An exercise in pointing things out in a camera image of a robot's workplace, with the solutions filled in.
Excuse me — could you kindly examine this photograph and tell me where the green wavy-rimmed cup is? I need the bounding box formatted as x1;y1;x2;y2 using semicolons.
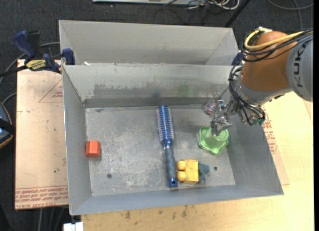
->
198;126;230;156

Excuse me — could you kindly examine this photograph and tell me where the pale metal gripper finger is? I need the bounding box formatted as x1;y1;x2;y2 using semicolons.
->
210;116;221;137
219;117;233;132

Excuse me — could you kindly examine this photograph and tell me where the yellow and grey toy figure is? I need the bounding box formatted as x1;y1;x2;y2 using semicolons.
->
176;159;211;186

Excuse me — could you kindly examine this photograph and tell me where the blue round hairbrush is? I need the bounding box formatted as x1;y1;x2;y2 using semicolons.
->
156;105;179;189

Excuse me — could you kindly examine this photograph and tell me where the brown cardboard board, red print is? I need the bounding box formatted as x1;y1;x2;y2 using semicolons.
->
14;59;291;211

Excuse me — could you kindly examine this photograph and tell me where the grey metal bin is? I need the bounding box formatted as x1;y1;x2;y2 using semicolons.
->
58;19;285;216

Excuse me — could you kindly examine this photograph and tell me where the orange block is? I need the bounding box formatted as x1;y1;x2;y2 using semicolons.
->
85;140;102;159

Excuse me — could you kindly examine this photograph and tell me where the clear glass ball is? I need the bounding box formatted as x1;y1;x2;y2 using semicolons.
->
204;101;217;115

